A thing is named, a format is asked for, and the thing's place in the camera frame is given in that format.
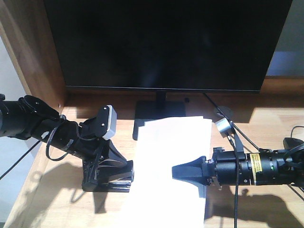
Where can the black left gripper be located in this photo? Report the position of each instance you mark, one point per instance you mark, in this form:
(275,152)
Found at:
(86,143)

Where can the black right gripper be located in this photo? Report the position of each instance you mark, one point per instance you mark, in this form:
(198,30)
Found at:
(220,170)

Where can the black stapler with orange button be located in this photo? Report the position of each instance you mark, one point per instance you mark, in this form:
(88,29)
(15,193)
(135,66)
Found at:
(107,171)

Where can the white paper sheets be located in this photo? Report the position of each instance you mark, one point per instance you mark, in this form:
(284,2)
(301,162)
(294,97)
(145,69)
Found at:
(156,199)

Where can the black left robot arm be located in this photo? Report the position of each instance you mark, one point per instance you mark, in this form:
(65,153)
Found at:
(30,117)

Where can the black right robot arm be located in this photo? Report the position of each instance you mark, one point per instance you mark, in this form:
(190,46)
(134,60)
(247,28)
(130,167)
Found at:
(271,167)

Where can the wooden desk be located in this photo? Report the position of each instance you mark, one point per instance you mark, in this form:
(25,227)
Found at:
(51,196)

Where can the black mouse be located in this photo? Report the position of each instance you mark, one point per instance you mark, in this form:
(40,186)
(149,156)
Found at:
(290,142)

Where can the black monitor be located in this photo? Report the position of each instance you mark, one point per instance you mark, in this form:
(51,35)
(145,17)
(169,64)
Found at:
(166,45)

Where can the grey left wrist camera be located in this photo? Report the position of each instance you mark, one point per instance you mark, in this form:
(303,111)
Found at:
(105,123)

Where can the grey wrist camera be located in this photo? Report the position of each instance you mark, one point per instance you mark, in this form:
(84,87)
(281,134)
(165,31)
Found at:
(105,123)
(225,127)

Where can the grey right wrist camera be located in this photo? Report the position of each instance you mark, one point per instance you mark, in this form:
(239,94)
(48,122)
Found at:
(225,127)

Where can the grey desk cable grommet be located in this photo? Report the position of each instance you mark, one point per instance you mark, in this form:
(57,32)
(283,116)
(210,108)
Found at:
(223,111)

